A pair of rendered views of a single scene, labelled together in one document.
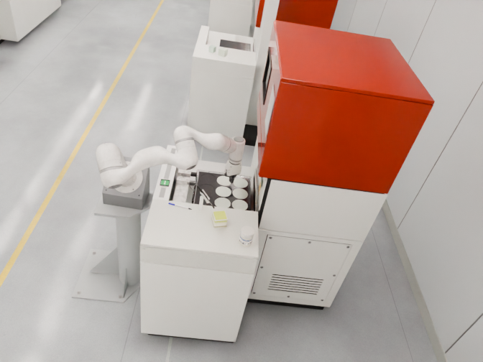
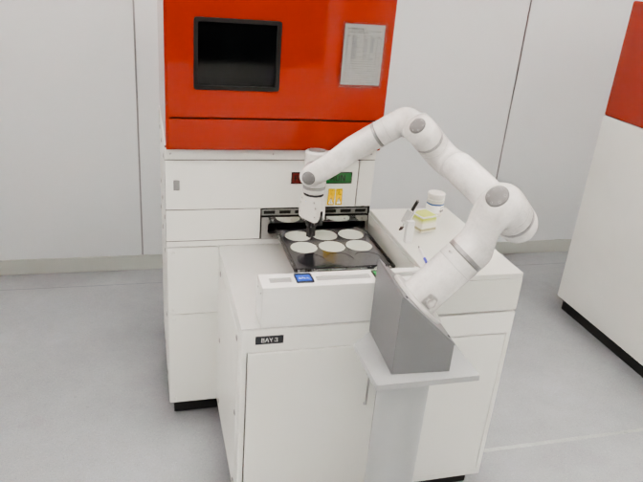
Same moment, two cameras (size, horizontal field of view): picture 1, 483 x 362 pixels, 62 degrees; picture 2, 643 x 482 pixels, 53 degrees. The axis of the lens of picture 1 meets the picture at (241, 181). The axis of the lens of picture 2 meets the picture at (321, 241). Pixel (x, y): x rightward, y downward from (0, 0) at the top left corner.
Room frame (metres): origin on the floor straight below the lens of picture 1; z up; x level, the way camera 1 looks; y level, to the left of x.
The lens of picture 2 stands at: (2.38, 2.25, 1.88)
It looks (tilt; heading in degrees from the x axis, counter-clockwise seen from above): 24 degrees down; 259
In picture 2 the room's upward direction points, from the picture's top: 5 degrees clockwise
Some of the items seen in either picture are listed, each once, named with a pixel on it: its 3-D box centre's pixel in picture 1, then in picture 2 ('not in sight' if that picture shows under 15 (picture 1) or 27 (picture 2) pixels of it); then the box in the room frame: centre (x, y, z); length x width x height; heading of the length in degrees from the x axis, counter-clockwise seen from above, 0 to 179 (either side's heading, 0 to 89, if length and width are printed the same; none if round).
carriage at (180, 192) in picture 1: (180, 192); not in sight; (1.89, 0.36, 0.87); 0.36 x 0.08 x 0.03; 6
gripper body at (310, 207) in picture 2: (233, 166); (312, 205); (2.01, 0.06, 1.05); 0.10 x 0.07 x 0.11; 123
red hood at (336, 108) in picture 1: (328, 103); (263, 53); (2.18, -0.41, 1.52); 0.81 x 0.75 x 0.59; 6
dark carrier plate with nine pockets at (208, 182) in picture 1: (223, 192); (331, 247); (1.94, 0.10, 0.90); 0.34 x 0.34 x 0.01; 6
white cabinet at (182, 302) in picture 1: (198, 249); (347, 370); (1.84, 0.20, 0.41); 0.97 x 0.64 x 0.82; 6
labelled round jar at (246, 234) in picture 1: (246, 236); (434, 203); (1.49, -0.08, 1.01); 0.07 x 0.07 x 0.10
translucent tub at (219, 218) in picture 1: (219, 219); (423, 221); (1.58, 0.08, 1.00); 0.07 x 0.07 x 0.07; 22
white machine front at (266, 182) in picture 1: (260, 163); (272, 196); (2.15, -0.10, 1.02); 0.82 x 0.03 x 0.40; 6
